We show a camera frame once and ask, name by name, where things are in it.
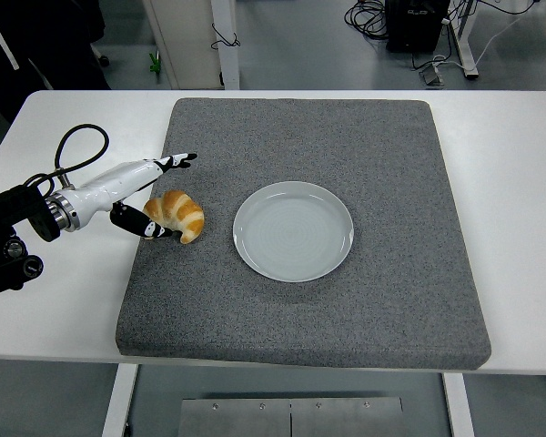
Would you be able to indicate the black computer tower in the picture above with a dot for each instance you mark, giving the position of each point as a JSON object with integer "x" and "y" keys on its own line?
{"x": 414, "y": 27}

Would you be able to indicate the white cabinet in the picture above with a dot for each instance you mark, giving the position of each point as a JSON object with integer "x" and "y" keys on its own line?
{"x": 186, "y": 27}

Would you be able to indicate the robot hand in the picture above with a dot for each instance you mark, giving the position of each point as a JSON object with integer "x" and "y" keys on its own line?
{"x": 114, "y": 182}

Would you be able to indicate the small green object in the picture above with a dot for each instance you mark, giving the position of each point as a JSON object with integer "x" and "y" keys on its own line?
{"x": 154, "y": 61}

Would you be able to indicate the white post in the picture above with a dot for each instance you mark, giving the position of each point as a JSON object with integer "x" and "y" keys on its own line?
{"x": 229, "y": 68}

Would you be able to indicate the white desk leg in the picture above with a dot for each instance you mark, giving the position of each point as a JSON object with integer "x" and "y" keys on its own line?
{"x": 465, "y": 45}

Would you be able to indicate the person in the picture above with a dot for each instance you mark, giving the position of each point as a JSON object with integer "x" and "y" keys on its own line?
{"x": 36, "y": 36}

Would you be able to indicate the white table leg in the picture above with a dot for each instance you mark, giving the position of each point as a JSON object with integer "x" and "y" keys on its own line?
{"x": 459, "y": 405}
{"x": 118, "y": 400}

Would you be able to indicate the grey speckled mat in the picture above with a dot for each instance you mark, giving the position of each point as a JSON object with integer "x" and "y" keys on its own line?
{"x": 346, "y": 318}

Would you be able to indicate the grey power adapter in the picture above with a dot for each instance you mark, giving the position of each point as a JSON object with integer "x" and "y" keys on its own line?
{"x": 432, "y": 75}

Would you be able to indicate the grey round plate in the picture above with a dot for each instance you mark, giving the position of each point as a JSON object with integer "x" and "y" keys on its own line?
{"x": 291, "y": 236}

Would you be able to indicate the grey metal plate with screws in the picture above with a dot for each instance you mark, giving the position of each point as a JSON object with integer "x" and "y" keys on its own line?
{"x": 255, "y": 419}

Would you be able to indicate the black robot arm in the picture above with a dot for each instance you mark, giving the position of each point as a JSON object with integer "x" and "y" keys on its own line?
{"x": 9, "y": 205}

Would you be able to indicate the golden croissant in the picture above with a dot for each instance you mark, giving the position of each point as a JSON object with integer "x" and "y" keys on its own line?
{"x": 184, "y": 214}

